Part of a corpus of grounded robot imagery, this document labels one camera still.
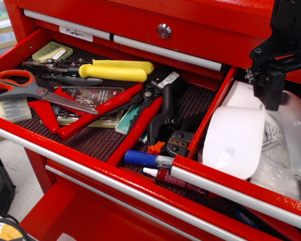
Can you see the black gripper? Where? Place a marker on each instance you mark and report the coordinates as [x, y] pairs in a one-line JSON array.
[[281, 51]]

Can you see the right open red drawer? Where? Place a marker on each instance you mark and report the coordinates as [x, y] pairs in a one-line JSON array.
[[260, 199]]

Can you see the open red drawer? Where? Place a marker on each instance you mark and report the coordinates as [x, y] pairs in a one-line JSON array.
[[260, 199], [89, 198]]

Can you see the left open red drawer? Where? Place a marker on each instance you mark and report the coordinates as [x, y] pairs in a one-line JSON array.
[[89, 198]]

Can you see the white instruction sheet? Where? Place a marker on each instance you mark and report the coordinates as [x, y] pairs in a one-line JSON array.
[[241, 95]]

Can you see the white computer mouse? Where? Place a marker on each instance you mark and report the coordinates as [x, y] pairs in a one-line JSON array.
[[234, 140]]

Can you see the clear plastic parts bag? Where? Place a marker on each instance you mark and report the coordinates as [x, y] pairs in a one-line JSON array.
[[273, 173]]

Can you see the black crimping tool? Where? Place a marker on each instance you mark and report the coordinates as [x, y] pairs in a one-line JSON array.
[[166, 126]]

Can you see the silver cabinet lock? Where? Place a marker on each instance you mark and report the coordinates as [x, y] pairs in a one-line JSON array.
[[164, 31]]

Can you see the orange plastic clip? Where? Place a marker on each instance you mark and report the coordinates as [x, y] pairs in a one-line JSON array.
[[156, 149]]

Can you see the red tool chest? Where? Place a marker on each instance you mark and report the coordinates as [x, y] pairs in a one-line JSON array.
[[208, 38]]

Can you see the red threadlocker bottle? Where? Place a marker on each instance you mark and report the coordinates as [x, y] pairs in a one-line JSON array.
[[164, 176]]

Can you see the blue marker pen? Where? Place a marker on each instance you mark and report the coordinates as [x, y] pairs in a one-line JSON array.
[[147, 160]]

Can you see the teal blade pack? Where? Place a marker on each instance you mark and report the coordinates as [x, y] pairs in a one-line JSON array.
[[123, 126]]

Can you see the drill bit package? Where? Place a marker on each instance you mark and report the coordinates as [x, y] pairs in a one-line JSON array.
[[91, 97]]

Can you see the white markers label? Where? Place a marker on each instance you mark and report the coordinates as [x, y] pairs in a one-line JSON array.
[[76, 33]]

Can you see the yellow-green blade case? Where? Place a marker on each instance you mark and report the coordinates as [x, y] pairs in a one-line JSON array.
[[52, 50]]

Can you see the clear plastic bit case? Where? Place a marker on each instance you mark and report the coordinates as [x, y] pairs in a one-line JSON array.
[[15, 110]]

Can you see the orange grey scissors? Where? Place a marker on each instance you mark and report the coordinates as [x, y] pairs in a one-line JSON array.
[[15, 90]]

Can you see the yellow handled pliers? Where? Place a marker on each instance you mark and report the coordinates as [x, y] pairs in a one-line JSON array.
[[122, 70]]

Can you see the black handled cutters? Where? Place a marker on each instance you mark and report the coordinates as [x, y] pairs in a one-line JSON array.
[[74, 80]]

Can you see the red handled snips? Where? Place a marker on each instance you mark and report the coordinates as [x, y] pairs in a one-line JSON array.
[[150, 100]]

